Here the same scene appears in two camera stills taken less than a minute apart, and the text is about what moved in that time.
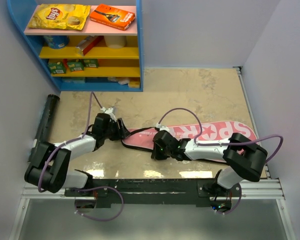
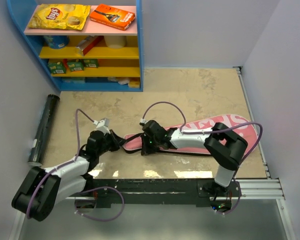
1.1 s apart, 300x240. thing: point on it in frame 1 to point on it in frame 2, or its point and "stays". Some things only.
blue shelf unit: x=86 y=48 stays
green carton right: x=90 y=63 stays
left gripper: x=122 y=132 to x=120 y=141
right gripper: x=155 y=155 to x=147 y=149
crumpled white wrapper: x=121 y=81 stays
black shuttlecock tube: x=44 y=130 stays
